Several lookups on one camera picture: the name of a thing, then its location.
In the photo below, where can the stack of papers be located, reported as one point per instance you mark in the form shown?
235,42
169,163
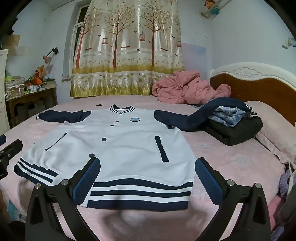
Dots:
15,88

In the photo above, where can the white and brown headboard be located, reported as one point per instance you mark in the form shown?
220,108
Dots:
259,88

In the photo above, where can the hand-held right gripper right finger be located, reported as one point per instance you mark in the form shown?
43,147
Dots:
207,179

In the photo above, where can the pink desk lamp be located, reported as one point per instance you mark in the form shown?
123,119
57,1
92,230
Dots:
47,58

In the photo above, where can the orange snack packet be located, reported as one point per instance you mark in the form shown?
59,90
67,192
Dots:
39,70

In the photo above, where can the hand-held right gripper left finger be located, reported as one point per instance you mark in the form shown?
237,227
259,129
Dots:
86,179

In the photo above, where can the black folded garment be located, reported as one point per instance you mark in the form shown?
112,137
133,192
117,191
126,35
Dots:
235,132

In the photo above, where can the blue plaid garment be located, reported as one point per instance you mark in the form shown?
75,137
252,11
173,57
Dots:
229,117

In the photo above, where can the tree print curtain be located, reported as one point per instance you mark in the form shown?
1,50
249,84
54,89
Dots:
129,46

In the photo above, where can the pink pillow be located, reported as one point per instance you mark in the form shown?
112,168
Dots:
275,136

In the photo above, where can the purple plush cloth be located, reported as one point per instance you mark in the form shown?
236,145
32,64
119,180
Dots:
284,183

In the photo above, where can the dark wooden desk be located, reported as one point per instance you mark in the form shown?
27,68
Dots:
30,97

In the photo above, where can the white and navy varsity jacket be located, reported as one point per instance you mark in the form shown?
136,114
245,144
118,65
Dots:
129,143

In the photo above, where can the wall shelf with toys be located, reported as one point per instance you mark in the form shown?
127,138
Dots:
211,9

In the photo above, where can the orange plush toy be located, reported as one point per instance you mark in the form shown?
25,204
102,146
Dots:
35,81

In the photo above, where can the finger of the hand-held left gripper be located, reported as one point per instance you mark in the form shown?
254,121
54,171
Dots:
2,139
10,149

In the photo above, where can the pink quilt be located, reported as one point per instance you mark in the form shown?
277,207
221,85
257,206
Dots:
182,88

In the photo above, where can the white window frame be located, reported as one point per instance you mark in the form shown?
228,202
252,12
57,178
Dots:
76,41

